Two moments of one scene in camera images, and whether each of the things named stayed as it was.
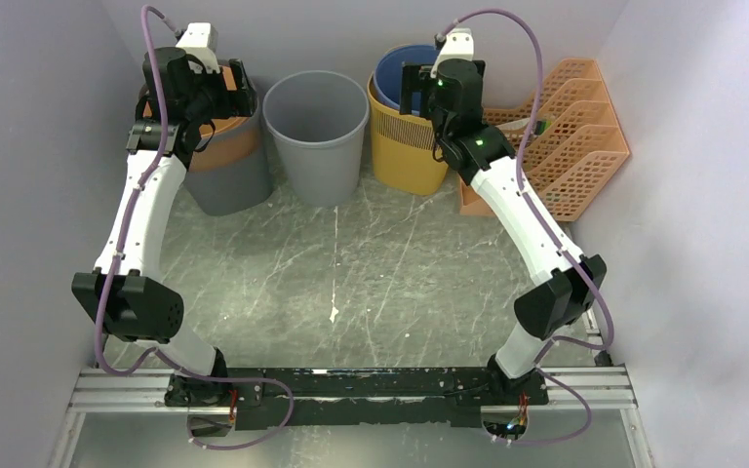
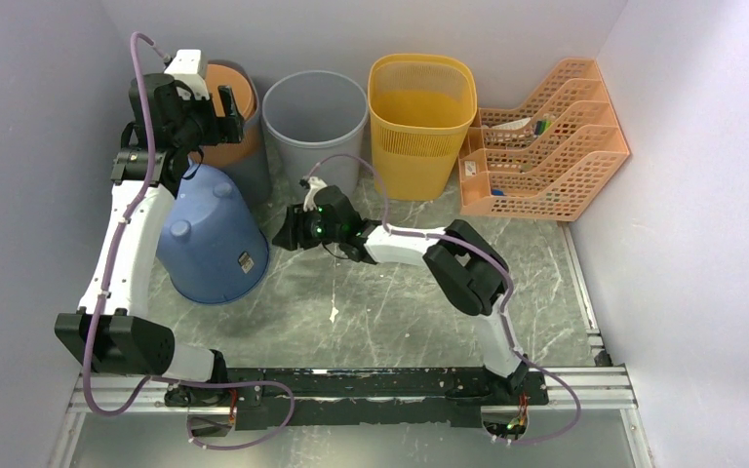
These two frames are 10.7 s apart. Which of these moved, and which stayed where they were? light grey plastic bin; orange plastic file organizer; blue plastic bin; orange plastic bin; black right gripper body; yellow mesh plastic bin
Moved: black right gripper body; blue plastic bin
Stayed: orange plastic bin; orange plastic file organizer; light grey plastic bin; yellow mesh plastic bin
